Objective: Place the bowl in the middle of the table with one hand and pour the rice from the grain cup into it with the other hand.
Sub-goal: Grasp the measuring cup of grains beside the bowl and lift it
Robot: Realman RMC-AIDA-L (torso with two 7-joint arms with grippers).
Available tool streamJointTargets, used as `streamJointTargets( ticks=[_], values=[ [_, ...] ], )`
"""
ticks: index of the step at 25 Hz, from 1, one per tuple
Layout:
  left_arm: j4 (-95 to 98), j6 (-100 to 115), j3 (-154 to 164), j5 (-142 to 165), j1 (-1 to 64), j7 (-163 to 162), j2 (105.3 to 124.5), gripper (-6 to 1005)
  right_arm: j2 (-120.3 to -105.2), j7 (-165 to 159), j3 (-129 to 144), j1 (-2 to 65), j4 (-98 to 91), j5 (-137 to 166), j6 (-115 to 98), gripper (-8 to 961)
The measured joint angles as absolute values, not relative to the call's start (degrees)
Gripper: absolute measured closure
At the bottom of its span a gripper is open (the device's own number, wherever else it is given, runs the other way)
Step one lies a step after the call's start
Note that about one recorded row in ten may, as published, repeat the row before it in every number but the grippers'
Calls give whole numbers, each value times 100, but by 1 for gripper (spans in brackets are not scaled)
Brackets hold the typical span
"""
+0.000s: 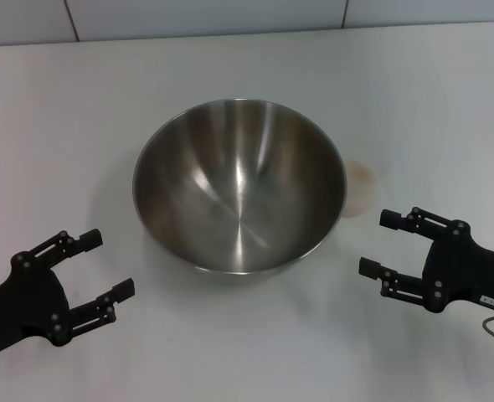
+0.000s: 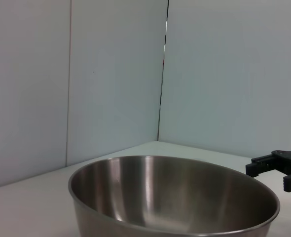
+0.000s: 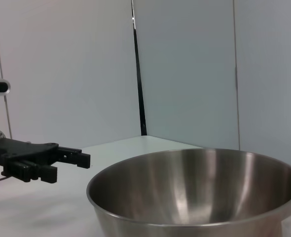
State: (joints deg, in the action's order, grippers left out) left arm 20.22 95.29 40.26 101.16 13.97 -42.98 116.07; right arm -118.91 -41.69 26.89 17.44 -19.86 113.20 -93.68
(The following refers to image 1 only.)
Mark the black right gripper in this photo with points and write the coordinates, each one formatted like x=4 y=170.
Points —
x=464 y=268

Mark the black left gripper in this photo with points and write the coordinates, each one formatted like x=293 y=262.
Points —
x=25 y=301

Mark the stainless steel mixing bowl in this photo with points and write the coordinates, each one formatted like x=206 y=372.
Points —
x=238 y=188

